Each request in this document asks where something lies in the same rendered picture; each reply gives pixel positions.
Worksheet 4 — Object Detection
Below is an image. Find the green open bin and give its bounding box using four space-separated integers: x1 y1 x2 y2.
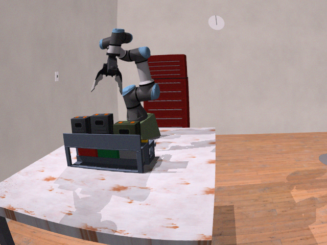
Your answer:
98 150 120 158

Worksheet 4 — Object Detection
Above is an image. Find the dark grey bin rack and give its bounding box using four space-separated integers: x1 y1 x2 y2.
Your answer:
63 133 156 174

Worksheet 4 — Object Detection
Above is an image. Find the red bin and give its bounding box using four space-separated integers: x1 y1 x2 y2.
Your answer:
78 148 98 157

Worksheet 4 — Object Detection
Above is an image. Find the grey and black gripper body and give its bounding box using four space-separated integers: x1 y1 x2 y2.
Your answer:
103 53 120 77

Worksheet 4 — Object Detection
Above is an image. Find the grey open bin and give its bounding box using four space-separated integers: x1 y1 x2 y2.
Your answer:
119 149 145 163

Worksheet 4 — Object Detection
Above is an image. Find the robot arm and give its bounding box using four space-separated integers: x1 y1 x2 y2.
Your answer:
99 29 160 122

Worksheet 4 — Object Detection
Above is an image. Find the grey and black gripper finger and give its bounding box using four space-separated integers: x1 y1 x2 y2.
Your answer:
91 68 104 92
115 69 123 95

